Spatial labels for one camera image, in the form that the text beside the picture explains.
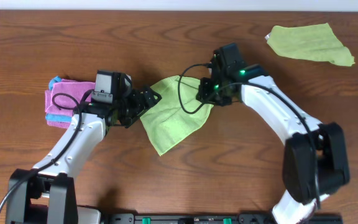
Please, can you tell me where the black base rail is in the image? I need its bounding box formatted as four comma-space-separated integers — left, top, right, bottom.
109, 212, 344, 224

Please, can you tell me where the green cloth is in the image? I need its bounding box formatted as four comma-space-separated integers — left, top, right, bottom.
140, 75, 213, 156
265, 23, 355, 67

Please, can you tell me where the left black cable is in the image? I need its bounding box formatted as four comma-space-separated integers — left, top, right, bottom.
0, 73, 135, 224

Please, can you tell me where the folded purple cloth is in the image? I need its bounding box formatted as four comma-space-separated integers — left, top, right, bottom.
44, 78, 96, 129

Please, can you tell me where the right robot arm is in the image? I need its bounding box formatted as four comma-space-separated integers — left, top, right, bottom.
196, 43, 350, 223

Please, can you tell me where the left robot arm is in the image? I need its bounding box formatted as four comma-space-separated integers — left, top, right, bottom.
0, 86, 162, 223

